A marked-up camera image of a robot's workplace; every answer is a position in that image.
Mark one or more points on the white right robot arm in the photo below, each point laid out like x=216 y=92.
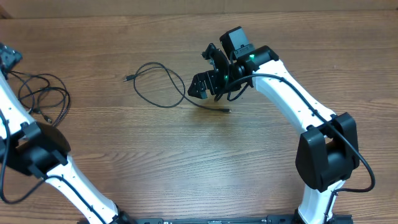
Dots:
x=326 y=154

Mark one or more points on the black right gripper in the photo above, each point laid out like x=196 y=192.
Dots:
x=210 y=79

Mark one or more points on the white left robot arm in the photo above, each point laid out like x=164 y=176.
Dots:
x=33 y=148

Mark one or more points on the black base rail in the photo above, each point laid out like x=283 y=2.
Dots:
x=217 y=220

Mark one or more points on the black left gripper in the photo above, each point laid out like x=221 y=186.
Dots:
x=8 y=58

